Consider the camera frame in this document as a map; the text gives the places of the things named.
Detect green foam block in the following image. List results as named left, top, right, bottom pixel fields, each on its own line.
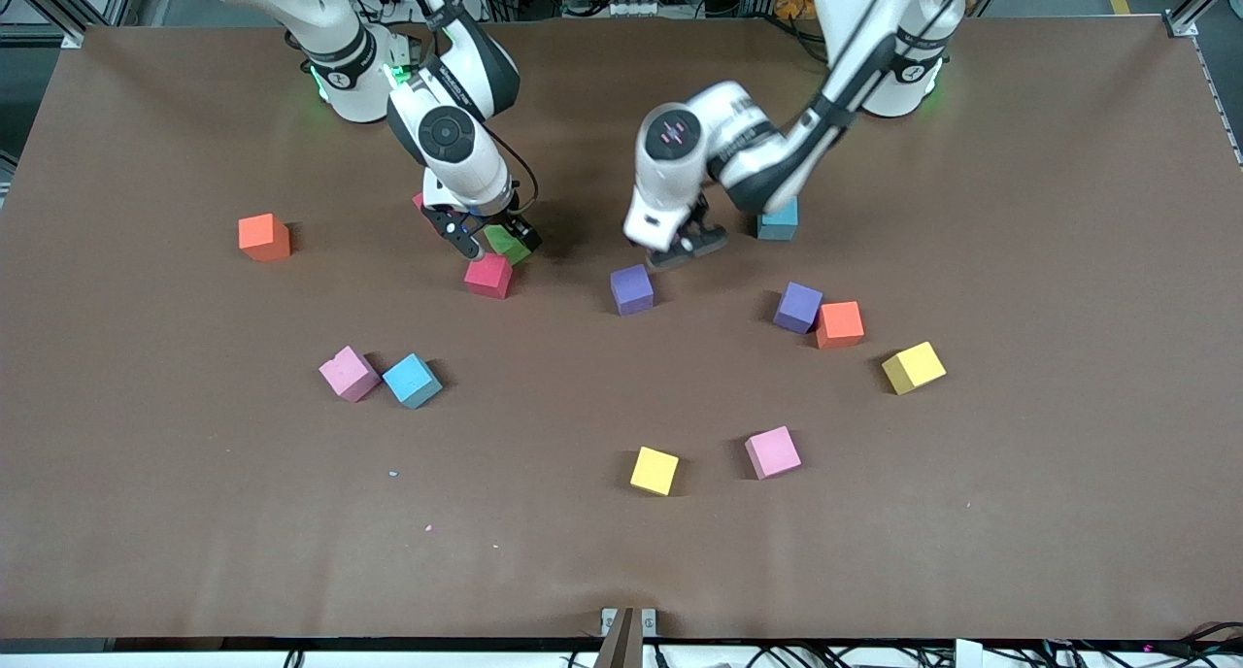
left=486, top=224, right=535, bottom=267

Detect blue foam block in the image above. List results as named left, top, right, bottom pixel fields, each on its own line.
left=756, top=197, right=800, bottom=242
left=382, top=352, right=444, bottom=411

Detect purple foam block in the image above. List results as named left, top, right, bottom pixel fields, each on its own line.
left=609, top=263, right=655, bottom=317
left=773, top=281, right=824, bottom=336

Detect pink foam block chipped corner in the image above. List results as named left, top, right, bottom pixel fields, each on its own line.
left=319, top=346, right=382, bottom=404

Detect pink foam block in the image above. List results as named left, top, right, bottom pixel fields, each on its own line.
left=744, top=425, right=803, bottom=482

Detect orange foam block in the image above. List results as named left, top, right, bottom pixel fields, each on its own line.
left=815, top=300, right=866, bottom=351
left=238, top=213, right=292, bottom=262

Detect yellow foam block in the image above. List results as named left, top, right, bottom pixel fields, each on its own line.
left=881, top=341, right=948, bottom=397
left=629, top=446, right=681, bottom=498

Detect brown paper table cover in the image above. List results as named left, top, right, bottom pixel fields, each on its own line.
left=0, top=16, right=1243, bottom=642

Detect metal table edge bracket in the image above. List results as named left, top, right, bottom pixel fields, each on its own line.
left=600, top=606, right=658, bottom=668

